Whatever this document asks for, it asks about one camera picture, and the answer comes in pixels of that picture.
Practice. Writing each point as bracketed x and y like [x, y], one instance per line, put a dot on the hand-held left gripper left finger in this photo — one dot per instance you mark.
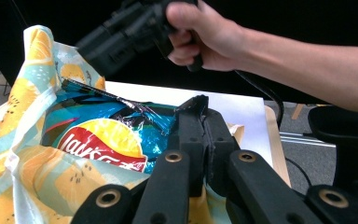
[189, 146]

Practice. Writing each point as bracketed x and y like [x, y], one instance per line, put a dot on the black chair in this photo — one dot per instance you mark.
[351, 140]

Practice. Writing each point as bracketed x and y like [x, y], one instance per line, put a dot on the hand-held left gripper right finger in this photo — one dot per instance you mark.
[219, 140]

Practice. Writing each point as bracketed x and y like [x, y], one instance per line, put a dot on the blue chips packet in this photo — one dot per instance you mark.
[105, 137]

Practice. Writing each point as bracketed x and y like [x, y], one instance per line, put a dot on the metal stand bar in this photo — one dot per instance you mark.
[304, 139]

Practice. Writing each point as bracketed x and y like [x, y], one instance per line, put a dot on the fruit print cloth bag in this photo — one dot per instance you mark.
[28, 174]

